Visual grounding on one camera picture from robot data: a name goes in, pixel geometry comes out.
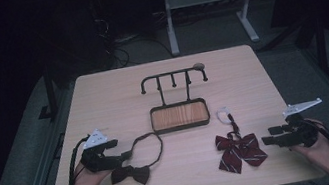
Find black metal stand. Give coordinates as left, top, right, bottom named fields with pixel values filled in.
left=29, top=61, right=63, bottom=122
left=309, top=13, right=329, bottom=77

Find person's left hand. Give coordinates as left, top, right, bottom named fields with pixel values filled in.
left=68, top=155, right=115, bottom=185

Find black floor cables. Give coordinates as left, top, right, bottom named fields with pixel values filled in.
left=88, top=0, right=175, bottom=73

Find black bow tie with strap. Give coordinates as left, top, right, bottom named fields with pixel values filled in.
left=104, top=130, right=170, bottom=185

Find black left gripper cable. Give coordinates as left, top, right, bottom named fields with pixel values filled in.
left=60, top=134, right=100, bottom=185

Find person's right hand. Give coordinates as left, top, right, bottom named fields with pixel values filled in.
left=285, top=115, right=329, bottom=175

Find red striped bow tie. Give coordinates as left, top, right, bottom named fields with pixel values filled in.
left=208, top=100, right=272, bottom=178

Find black hook rack wooden tray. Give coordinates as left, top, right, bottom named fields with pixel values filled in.
left=137, top=64, right=217, bottom=137

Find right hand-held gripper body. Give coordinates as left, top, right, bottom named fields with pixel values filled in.
left=276, top=97, right=329, bottom=152

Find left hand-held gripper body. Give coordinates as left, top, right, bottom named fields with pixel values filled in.
left=75, top=125, right=125, bottom=176

